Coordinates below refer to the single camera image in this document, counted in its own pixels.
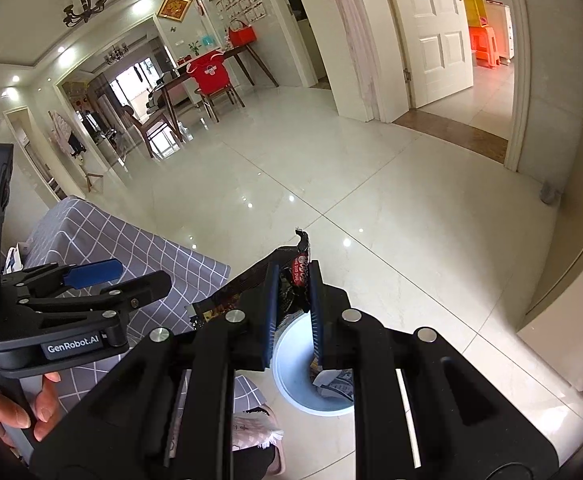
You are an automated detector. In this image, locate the wooden coat stand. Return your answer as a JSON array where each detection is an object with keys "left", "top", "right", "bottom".
[{"left": 79, "top": 157, "right": 105, "bottom": 193}]

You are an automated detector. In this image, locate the dark snack wrapper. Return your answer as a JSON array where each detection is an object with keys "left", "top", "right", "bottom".
[{"left": 189, "top": 226, "right": 322, "bottom": 333}]

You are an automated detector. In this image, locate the wooden chair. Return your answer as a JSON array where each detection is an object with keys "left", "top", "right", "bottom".
[
  {"left": 186, "top": 50, "right": 246, "bottom": 123},
  {"left": 124, "top": 105, "right": 185, "bottom": 158}
]

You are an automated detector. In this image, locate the red gold diamond decoration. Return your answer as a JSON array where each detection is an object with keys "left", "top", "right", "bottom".
[{"left": 156, "top": 0, "right": 194, "bottom": 22}]

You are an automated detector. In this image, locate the grey checked tablecloth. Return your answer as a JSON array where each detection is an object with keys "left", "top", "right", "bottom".
[{"left": 19, "top": 195, "right": 272, "bottom": 411}]

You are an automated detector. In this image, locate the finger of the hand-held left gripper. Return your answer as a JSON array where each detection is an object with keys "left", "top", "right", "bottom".
[
  {"left": 16, "top": 270, "right": 172, "bottom": 321},
  {"left": 2, "top": 258, "right": 122, "bottom": 293}
]

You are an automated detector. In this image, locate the white tissue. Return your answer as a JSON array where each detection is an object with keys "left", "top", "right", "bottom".
[{"left": 4, "top": 242, "right": 27, "bottom": 273}]

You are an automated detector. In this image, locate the red plastic stool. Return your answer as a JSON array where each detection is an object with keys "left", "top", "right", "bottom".
[{"left": 469, "top": 27, "right": 502, "bottom": 68}]

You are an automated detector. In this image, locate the person's left hand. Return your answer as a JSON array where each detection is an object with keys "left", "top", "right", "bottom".
[{"left": 0, "top": 370, "right": 62, "bottom": 448}]

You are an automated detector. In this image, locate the dark wooden dining table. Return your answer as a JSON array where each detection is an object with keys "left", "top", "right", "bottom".
[{"left": 152, "top": 42, "right": 280, "bottom": 133}]

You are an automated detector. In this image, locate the white hanging garment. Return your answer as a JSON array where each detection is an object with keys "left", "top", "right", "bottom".
[{"left": 49, "top": 110, "right": 85, "bottom": 156}]

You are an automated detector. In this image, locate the red bag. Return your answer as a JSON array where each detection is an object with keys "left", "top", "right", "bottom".
[{"left": 228, "top": 19, "right": 257, "bottom": 46}]

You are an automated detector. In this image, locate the crumpled silver white wrapper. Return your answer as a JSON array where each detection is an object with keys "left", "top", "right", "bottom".
[{"left": 311, "top": 357, "right": 356, "bottom": 403}]

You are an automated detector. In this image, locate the yellow box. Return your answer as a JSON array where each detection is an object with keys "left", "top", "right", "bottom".
[{"left": 459, "top": 0, "right": 487, "bottom": 28}]

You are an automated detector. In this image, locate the red chair cover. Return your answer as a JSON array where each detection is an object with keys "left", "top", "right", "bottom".
[{"left": 186, "top": 50, "right": 230, "bottom": 93}]

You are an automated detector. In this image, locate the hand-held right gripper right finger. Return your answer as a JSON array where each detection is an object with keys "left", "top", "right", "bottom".
[{"left": 307, "top": 259, "right": 559, "bottom": 480}]

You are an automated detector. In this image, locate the white panelled door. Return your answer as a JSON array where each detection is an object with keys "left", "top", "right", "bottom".
[{"left": 379, "top": 0, "right": 475, "bottom": 109}]

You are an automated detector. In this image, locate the white ribbed bin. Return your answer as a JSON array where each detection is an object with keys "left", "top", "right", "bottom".
[{"left": 272, "top": 310, "right": 357, "bottom": 417}]

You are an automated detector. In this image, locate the pink floral curtain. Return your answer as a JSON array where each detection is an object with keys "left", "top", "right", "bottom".
[{"left": 329, "top": 0, "right": 389, "bottom": 123}]

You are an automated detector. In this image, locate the small black chandelier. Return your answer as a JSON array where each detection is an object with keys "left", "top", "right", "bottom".
[{"left": 102, "top": 45, "right": 130, "bottom": 66}]

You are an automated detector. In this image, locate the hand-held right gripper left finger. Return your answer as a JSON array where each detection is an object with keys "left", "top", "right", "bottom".
[{"left": 32, "top": 260, "right": 282, "bottom": 480}]

